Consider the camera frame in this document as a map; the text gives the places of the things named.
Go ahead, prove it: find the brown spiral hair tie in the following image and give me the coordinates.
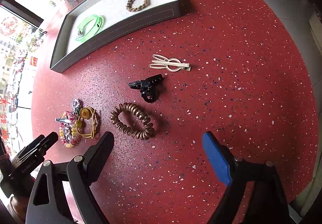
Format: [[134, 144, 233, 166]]
[[110, 102, 155, 141]]

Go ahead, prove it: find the silver rhinestone hair clip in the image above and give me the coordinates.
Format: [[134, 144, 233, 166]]
[[55, 118, 71, 124]]

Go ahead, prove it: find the green translucent bangle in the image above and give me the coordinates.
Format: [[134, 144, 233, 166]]
[[75, 14, 103, 43]]

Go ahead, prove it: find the grey jewelry tray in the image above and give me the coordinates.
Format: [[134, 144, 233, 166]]
[[50, 0, 181, 73]]

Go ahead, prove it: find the black claw hair clip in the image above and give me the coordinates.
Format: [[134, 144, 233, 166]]
[[128, 74, 163, 103]]

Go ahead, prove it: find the cream white hair clip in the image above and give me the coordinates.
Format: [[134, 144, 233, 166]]
[[149, 54, 191, 72]]

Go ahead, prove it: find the small silver patterned clip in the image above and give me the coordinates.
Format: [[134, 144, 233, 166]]
[[71, 98, 82, 116]]

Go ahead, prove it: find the yellow sunflower hair tie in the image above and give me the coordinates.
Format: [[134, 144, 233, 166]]
[[75, 106, 99, 139]]

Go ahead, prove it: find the colourful beaded bracelet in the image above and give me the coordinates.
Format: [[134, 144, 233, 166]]
[[58, 110, 82, 148]]

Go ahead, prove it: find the braided brown rope bracelet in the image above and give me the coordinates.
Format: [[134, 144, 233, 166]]
[[125, 0, 151, 13]]

